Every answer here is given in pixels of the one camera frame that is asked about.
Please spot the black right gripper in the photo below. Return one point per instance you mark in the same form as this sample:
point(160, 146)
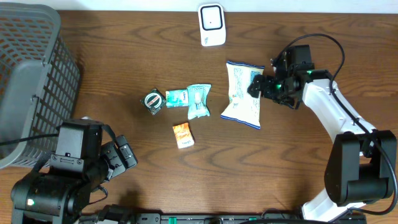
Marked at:
point(265, 88)

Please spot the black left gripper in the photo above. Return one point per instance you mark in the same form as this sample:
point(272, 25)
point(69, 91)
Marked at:
point(116, 152)

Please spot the white yellow chip bag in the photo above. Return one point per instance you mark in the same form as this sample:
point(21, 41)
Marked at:
point(242, 107)

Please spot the teal white snack packet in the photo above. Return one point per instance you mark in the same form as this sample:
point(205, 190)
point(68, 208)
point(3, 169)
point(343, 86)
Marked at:
point(197, 95)

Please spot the orange snack packet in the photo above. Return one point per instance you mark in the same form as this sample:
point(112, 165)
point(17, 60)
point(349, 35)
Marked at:
point(183, 135)

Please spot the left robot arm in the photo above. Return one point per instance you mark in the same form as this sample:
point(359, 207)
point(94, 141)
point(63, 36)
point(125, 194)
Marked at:
point(59, 186)

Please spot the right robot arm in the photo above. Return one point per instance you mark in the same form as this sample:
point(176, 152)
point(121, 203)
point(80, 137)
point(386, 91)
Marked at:
point(361, 165)

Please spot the white barcode scanner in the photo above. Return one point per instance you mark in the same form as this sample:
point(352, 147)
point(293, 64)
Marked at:
point(212, 25)

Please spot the dark grey plastic basket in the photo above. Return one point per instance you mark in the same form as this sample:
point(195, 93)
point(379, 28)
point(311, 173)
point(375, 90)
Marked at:
point(39, 82)

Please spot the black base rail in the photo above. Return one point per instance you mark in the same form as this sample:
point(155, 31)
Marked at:
point(156, 218)

